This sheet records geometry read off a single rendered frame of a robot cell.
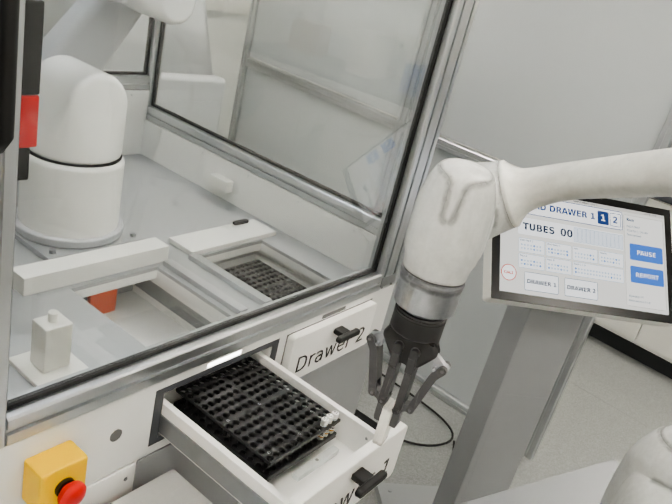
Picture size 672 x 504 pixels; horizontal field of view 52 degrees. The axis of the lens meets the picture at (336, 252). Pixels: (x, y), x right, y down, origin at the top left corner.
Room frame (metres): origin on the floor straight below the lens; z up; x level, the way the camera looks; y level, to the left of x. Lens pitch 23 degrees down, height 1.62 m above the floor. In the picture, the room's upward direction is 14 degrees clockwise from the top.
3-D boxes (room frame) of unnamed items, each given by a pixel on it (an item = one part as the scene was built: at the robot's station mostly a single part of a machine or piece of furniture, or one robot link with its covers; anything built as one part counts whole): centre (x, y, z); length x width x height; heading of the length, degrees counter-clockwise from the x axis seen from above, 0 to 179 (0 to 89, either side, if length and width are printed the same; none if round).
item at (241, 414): (0.95, 0.06, 0.87); 0.22 x 0.18 x 0.06; 57
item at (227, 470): (0.96, 0.07, 0.86); 0.40 x 0.26 x 0.06; 57
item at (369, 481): (0.83, -0.13, 0.91); 0.07 x 0.04 x 0.01; 147
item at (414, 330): (0.86, -0.14, 1.15); 0.08 x 0.07 x 0.09; 69
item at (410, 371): (0.86, -0.15, 1.08); 0.04 x 0.01 x 0.11; 159
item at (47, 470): (0.71, 0.30, 0.88); 0.07 x 0.05 x 0.07; 147
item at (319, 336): (1.27, -0.04, 0.87); 0.29 x 0.02 x 0.11; 147
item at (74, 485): (0.69, 0.27, 0.88); 0.04 x 0.03 x 0.04; 147
